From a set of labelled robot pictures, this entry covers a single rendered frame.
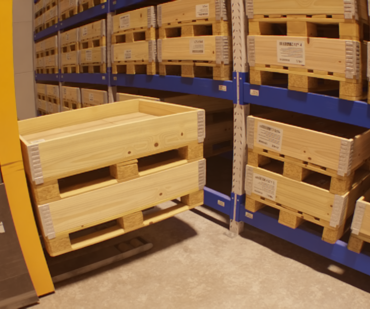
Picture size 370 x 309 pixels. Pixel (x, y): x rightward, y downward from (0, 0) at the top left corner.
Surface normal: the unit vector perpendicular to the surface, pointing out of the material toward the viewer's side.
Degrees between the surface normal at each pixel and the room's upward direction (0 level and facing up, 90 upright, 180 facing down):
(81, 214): 90
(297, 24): 90
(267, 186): 90
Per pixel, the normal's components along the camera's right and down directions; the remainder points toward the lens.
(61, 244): 0.64, 0.22
